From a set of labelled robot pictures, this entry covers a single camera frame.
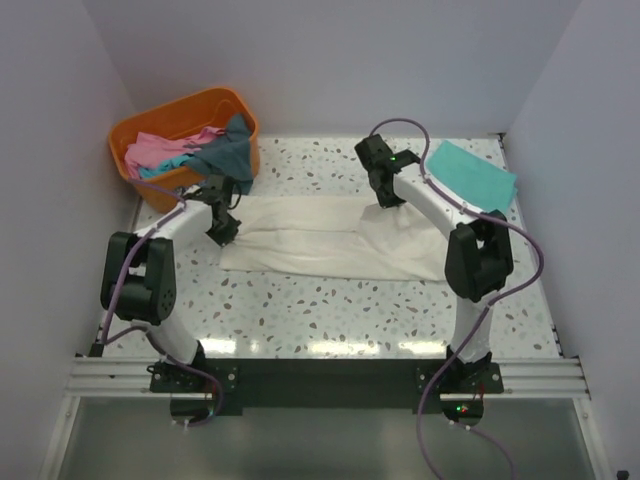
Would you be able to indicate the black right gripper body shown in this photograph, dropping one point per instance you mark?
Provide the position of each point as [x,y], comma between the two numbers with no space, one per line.
[387,200]

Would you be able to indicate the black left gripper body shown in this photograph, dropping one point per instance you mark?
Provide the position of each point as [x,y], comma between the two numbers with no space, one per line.
[222,233]

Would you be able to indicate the white t-shirt with red print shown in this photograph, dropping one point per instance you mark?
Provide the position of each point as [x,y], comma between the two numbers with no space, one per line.
[349,237]

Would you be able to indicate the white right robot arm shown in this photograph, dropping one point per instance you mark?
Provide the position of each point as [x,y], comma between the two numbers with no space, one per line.
[478,254]

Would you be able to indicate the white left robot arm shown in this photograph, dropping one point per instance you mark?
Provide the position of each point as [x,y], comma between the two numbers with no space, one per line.
[139,286]

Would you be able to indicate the dark teal t-shirt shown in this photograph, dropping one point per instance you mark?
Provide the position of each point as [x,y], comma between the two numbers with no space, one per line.
[228,154]

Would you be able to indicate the light blue t-shirt in basket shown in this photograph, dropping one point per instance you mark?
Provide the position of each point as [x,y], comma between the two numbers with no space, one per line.
[163,167]

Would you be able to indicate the orange plastic laundry basket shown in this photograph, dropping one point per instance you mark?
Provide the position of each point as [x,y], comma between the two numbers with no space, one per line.
[178,119]

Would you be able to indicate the pink t-shirt in basket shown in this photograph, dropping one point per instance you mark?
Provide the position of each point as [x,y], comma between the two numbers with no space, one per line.
[149,150]

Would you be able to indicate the folded turquoise t-shirt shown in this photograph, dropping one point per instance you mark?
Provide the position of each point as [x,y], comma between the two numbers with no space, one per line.
[472,179]

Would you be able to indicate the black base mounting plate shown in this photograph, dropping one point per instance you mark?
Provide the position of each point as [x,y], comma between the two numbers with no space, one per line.
[234,404]

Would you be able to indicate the aluminium frame rail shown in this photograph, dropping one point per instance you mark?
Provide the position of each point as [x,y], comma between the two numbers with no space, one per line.
[514,378]

